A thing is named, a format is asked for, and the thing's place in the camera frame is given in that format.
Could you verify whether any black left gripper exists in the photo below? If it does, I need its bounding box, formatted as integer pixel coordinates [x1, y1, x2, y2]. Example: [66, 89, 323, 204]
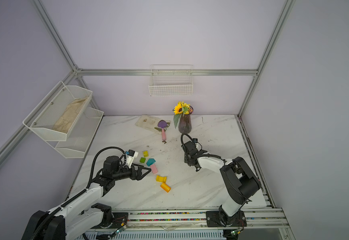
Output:
[113, 163, 151, 181]

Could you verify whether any pink rectangular block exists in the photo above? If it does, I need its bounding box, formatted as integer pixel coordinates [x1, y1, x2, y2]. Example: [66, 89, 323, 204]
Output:
[150, 164, 158, 175]

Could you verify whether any orange cylinder block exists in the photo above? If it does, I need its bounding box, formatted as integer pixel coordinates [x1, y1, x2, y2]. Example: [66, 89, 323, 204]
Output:
[160, 183, 171, 193]

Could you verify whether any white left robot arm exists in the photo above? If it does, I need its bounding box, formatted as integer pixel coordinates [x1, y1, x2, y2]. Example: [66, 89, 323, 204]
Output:
[22, 156, 151, 240]

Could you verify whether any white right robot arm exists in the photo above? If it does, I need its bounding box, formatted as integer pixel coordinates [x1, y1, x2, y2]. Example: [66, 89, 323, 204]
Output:
[182, 140, 261, 227]

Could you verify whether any teal wedge block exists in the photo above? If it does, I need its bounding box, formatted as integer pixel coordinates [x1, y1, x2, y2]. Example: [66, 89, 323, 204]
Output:
[146, 159, 155, 167]

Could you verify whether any yellow arch block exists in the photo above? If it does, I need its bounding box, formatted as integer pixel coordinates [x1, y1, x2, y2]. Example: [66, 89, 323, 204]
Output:
[156, 175, 167, 183]

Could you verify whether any purple glass vase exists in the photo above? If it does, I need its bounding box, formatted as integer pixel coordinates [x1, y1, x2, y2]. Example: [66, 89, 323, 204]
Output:
[178, 115, 192, 134]

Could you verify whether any yellow sunflower bouquet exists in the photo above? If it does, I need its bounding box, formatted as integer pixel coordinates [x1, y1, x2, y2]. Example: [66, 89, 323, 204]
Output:
[173, 102, 194, 128]

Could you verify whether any white mesh lower shelf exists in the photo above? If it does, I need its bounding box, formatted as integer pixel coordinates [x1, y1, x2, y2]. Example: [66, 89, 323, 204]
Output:
[54, 107, 103, 159]

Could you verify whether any white mesh shelf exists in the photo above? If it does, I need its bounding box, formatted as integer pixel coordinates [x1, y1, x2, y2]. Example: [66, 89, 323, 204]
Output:
[54, 107, 103, 159]
[22, 82, 92, 142]

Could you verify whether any white mesh upper shelf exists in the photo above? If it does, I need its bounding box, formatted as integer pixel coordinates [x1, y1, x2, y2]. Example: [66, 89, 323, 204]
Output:
[22, 82, 92, 142]

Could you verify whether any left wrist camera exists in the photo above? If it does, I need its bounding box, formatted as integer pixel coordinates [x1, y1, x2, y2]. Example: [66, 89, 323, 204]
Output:
[125, 150, 138, 169]

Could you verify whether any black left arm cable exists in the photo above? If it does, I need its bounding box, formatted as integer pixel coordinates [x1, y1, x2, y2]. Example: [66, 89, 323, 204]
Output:
[85, 146, 125, 188]

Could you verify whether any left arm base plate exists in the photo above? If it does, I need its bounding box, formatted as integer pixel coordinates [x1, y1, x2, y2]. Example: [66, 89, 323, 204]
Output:
[98, 212, 129, 229]

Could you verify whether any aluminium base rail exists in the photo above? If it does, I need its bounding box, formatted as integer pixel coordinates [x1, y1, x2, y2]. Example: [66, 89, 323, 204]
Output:
[79, 208, 295, 240]

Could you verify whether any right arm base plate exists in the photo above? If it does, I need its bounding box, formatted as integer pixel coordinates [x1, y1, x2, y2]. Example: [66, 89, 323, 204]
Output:
[206, 210, 247, 228]

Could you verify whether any white wire wall basket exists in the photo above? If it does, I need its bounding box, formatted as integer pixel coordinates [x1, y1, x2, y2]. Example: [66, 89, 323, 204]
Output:
[148, 65, 194, 97]

